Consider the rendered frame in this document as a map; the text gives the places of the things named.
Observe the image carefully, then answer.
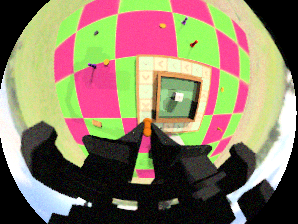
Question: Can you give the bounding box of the white die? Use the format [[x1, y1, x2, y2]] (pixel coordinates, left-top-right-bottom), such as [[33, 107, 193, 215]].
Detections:
[[173, 92, 184, 101]]

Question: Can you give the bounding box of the orange pawn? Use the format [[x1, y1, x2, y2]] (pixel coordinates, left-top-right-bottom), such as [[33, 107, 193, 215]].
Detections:
[[142, 119, 152, 137]]

